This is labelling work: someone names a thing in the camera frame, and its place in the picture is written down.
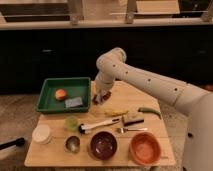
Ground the orange bowl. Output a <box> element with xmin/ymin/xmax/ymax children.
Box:
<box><xmin>129</xmin><ymin>132</ymin><xmax>161</xmax><ymax>166</ymax></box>

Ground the silver fork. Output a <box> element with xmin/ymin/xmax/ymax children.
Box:
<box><xmin>116</xmin><ymin>127</ymin><xmax>148</xmax><ymax>134</ymax></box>

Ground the black handle object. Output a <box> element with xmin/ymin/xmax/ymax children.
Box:
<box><xmin>0</xmin><ymin>137</ymin><xmax>25</xmax><ymax>150</ymax></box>

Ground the dark red grape bunch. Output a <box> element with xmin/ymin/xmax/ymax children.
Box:
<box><xmin>92</xmin><ymin>91</ymin><xmax>111</xmax><ymax>105</ymax></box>

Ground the small metal cup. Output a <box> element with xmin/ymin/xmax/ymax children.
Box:
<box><xmin>65</xmin><ymin>136</ymin><xmax>80</xmax><ymax>153</ymax></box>

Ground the green chili pepper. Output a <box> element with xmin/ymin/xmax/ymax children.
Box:
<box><xmin>138</xmin><ymin>107</ymin><xmax>162</xmax><ymax>119</ymax></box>

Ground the green plastic cup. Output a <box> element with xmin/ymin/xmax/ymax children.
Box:
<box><xmin>64</xmin><ymin>116</ymin><xmax>78</xmax><ymax>131</ymax></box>

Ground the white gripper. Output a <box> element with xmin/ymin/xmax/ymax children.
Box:
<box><xmin>95</xmin><ymin>72</ymin><xmax>114</xmax><ymax>104</ymax></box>

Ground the wooden block with black handle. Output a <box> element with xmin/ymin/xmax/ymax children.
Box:
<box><xmin>122</xmin><ymin>114</ymin><xmax>144</xmax><ymax>126</ymax></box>

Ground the green plastic tray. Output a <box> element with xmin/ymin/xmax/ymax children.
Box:
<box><xmin>36</xmin><ymin>77</ymin><xmax>91</xmax><ymax>114</ymax></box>

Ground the dark purple bowl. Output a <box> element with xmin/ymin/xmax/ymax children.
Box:
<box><xmin>90</xmin><ymin>131</ymin><xmax>117</xmax><ymax>160</ymax></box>

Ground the orange peach fruit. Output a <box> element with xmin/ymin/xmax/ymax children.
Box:
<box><xmin>55</xmin><ymin>89</ymin><xmax>67</xmax><ymax>100</ymax></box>

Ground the yellow banana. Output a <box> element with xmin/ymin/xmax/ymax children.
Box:
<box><xmin>104</xmin><ymin>110</ymin><xmax>129</xmax><ymax>117</ymax></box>

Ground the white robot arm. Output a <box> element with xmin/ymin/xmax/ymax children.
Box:
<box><xmin>95</xmin><ymin>48</ymin><xmax>213</xmax><ymax>171</ymax></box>

